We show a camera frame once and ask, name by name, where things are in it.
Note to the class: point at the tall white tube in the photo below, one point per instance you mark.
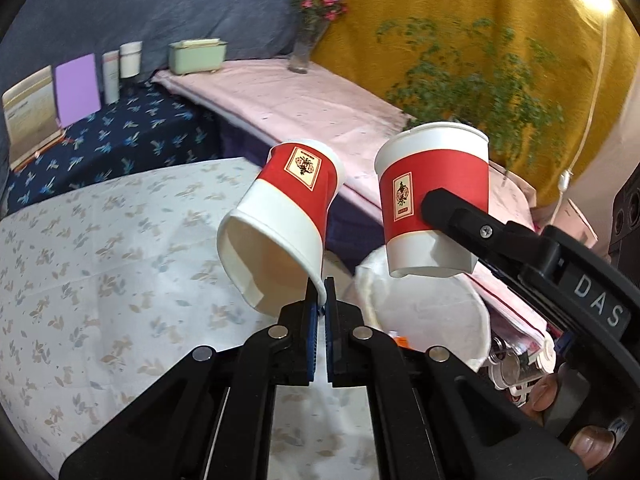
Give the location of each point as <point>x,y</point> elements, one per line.
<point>111,77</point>

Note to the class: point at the pink cloth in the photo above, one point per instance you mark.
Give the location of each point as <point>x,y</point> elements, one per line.
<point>300,105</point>

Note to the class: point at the navy printed cloth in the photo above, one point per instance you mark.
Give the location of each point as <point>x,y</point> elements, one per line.
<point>125,135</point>

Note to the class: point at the green plant in white pot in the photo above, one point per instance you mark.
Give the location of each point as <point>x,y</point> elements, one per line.
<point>475,80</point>

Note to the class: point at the grey-blue blanket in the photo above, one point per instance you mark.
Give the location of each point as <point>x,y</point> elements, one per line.
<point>175,0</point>

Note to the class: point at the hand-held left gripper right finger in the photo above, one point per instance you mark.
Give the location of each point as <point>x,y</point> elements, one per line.
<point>330,340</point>

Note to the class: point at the open cardboard box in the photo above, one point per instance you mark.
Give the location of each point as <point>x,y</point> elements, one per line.
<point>30,110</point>

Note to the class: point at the person's right hand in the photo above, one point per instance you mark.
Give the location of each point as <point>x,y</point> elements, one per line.
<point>592,442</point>

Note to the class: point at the pale green box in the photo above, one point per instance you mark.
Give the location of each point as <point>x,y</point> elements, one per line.
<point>197,57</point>

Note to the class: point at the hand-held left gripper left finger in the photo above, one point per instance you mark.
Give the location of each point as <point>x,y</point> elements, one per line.
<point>311,340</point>

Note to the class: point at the red and white paper cup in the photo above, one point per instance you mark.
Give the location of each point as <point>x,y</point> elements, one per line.
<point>285,220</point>
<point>430,180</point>

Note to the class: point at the purple card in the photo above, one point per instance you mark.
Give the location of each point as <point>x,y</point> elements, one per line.
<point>77,90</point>

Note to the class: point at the short white cup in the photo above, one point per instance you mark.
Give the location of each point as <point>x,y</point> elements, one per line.
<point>131,60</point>

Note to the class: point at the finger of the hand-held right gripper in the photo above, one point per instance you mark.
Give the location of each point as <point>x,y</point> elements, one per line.
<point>465,222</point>

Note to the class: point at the bin with white liner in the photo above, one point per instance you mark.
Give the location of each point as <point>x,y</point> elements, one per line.
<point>430,310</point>

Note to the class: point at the glass vase with pink flowers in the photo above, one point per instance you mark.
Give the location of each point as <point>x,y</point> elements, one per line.
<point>305,50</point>

